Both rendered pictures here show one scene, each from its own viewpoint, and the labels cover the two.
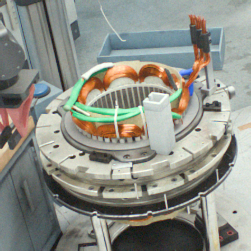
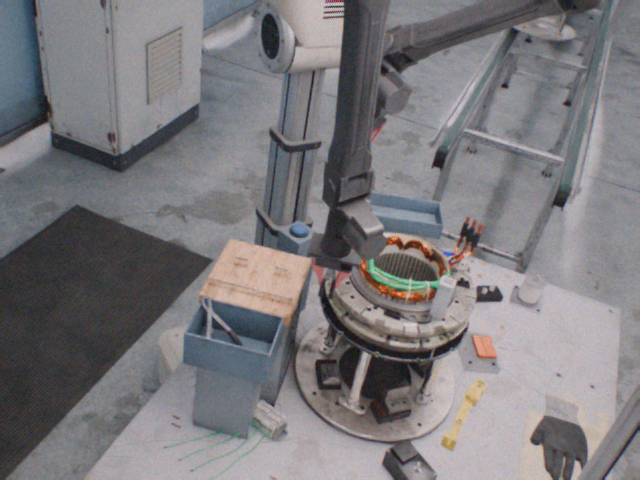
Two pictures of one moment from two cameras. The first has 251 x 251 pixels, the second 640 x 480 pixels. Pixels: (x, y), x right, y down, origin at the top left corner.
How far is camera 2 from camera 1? 0.60 m
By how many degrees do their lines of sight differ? 16
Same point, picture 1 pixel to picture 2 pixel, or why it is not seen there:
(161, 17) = (274, 116)
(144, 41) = (374, 200)
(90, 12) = (206, 95)
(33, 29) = (289, 171)
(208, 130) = (464, 303)
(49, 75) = (287, 209)
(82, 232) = (314, 348)
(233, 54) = not seen: hidden behind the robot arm
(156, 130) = (440, 303)
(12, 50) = (381, 241)
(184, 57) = (414, 225)
